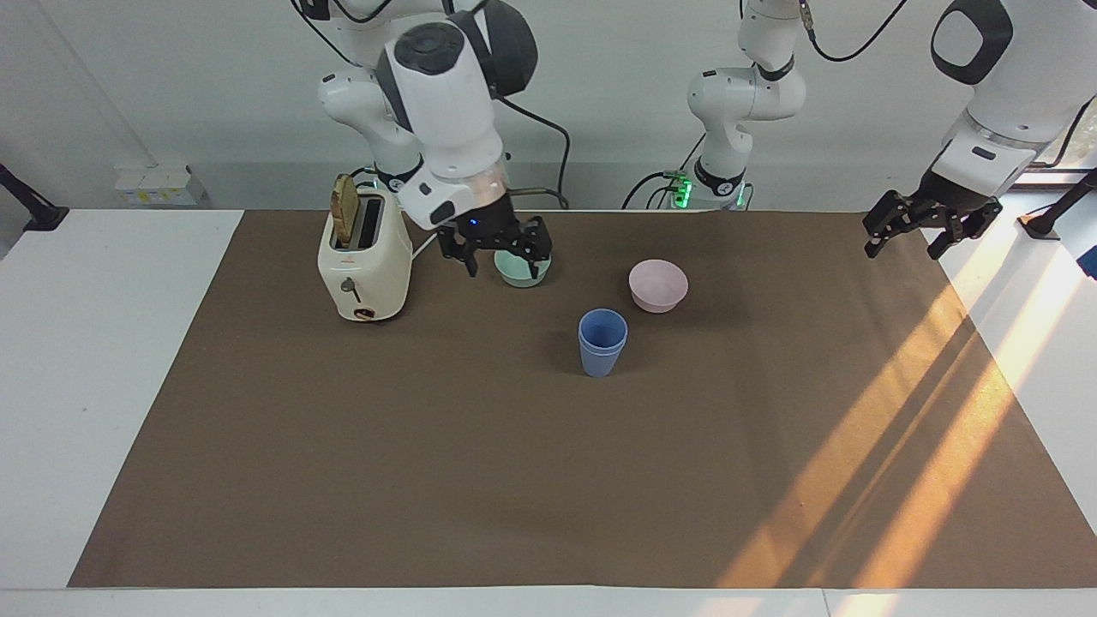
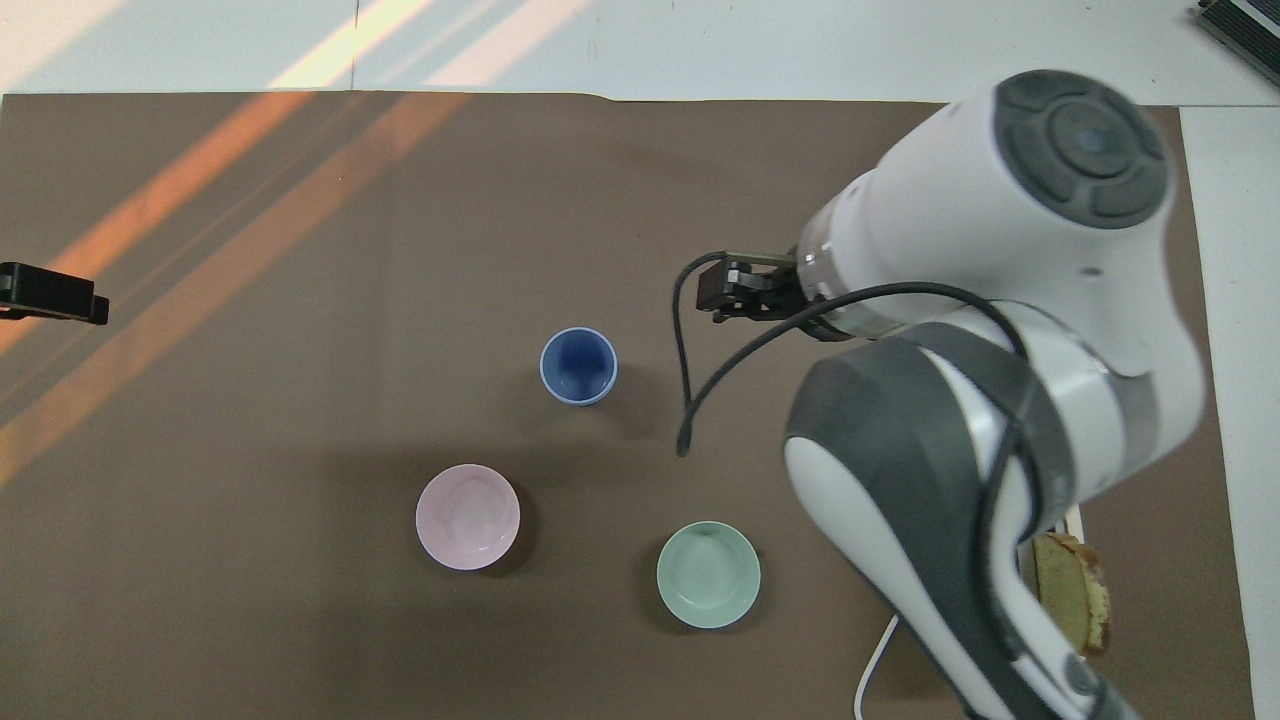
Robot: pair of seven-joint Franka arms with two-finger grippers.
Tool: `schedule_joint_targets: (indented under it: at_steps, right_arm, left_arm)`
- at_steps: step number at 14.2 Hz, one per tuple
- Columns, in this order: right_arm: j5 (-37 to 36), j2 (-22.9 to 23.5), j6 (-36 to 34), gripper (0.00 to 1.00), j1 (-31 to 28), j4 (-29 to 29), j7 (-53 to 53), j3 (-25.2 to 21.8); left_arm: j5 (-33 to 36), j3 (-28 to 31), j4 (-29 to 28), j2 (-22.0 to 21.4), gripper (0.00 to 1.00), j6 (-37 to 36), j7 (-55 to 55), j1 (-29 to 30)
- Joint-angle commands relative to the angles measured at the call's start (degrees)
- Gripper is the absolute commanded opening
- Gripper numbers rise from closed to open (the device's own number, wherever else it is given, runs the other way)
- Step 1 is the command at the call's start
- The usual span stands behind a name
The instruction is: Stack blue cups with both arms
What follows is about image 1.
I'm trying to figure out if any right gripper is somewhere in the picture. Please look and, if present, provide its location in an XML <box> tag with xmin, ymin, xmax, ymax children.
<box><xmin>435</xmin><ymin>195</ymin><xmax>553</xmax><ymax>279</ymax></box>

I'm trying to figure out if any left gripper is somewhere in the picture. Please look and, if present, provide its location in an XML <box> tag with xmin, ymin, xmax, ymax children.
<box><xmin>861</xmin><ymin>169</ymin><xmax>1004</xmax><ymax>261</ymax></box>

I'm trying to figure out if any light green bowl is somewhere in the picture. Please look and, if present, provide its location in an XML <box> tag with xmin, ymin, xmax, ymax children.
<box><xmin>495</xmin><ymin>249</ymin><xmax>552</xmax><ymax>289</ymax></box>

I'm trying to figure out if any black stand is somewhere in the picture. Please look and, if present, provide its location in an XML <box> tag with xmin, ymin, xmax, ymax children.
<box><xmin>0</xmin><ymin>163</ymin><xmax>70</xmax><ymax>233</ymax></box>
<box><xmin>1017</xmin><ymin>169</ymin><xmax>1097</xmax><ymax>240</ymax></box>

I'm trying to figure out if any blue plastic cup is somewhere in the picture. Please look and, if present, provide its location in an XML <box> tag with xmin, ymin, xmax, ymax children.
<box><xmin>580</xmin><ymin>341</ymin><xmax>626</xmax><ymax>379</ymax></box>
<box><xmin>578</xmin><ymin>308</ymin><xmax>629</xmax><ymax>356</ymax></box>

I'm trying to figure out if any cream white toaster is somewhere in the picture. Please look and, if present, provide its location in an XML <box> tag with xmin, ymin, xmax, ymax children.
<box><xmin>317</xmin><ymin>190</ymin><xmax>414</xmax><ymax>324</ymax></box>

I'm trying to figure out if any toasted bread slice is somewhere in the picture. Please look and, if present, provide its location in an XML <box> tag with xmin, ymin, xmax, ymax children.
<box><xmin>331</xmin><ymin>174</ymin><xmax>362</xmax><ymax>247</ymax></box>

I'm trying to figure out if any pink bowl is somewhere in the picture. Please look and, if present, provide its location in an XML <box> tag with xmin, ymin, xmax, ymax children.
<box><xmin>628</xmin><ymin>260</ymin><xmax>690</xmax><ymax>314</ymax></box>

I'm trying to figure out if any black cable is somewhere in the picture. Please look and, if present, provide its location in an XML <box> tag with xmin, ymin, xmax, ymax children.
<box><xmin>495</xmin><ymin>94</ymin><xmax>572</xmax><ymax>211</ymax></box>
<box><xmin>622</xmin><ymin>133</ymin><xmax>708</xmax><ymax>212</ymax></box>
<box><xmin>797</xmin><ymin>0</ymin><xmax>911</xmax><ymax>63</ymax></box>

